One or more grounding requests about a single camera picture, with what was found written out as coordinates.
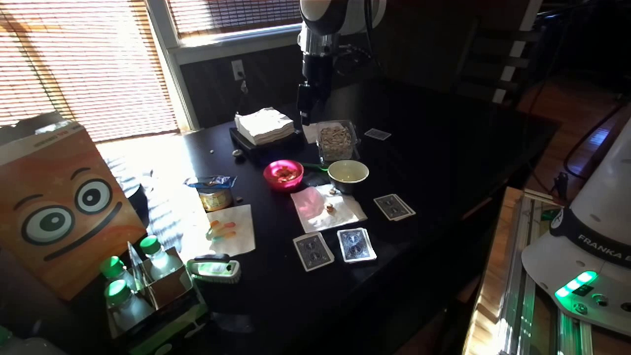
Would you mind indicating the playing card in glossy sleeve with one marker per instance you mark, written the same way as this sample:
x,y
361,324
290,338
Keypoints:
x,y
357,245

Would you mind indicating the white and green plastic case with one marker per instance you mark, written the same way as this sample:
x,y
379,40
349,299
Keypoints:
x,y
213,269

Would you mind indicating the dark cabinet with white strips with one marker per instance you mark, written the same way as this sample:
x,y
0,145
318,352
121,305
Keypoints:
x,y
507,72

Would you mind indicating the white paper with gummy candies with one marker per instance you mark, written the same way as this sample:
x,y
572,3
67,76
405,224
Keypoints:
x,y
231,230

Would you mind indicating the white window frame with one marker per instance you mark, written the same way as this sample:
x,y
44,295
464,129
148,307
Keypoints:
x,y
172,80

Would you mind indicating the clear plastic seed container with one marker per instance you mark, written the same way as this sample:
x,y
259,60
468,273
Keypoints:
x,y
338,141

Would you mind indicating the blue-backed playing card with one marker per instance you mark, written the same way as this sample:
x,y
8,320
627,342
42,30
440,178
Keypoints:
x,y
314,251
395,208
377,135

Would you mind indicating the white wall outlet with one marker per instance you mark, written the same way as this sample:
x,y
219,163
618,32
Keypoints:
x,y
237,70

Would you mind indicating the white window blind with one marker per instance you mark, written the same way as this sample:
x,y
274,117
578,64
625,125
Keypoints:
x,y
229,17
79,66

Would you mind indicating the brown box with cartoon face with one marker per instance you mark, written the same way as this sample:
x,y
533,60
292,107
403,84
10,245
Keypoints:
x,y
65,210

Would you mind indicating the dark blue tray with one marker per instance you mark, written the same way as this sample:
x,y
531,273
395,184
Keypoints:
x,y
253,149

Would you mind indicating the black and white bowl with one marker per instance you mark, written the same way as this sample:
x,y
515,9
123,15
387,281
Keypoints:
x,y
347,172

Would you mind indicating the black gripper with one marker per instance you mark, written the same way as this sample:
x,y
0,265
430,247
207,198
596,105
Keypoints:
x,y
316,66

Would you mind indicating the small jar with blue label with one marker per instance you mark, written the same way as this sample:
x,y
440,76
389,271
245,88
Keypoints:
x,y
215,194

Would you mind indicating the green-capped bottle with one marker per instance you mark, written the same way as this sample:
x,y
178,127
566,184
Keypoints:
x,y
150,249
113,269
119,293

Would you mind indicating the small dark round cap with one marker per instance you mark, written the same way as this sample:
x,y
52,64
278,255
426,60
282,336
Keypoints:
x,y
237,155

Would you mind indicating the pink bowl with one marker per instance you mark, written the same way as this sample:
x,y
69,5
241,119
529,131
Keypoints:
x,y
284,174

